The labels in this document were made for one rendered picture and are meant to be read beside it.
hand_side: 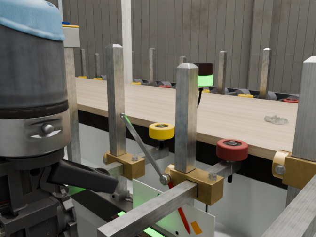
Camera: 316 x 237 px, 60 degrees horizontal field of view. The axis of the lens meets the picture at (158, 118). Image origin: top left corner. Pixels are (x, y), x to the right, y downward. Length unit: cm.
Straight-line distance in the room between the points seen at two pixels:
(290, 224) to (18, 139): 30
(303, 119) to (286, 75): 459
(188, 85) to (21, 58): 36
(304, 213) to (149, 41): 464
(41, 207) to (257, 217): 63
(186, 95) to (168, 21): 431
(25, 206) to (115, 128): 46
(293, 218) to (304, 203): 4
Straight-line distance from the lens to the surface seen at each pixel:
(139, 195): 77
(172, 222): 72
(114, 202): 86
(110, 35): 506
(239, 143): 75
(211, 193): 60
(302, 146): 50
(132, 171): 76
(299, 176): 51
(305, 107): 48
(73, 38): 97
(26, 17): 30
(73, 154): 104
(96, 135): 128
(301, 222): 35
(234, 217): 89
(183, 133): 61
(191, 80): 59
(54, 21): 32
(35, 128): 31
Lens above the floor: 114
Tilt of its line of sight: 14 degrees down
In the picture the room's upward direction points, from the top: straight up
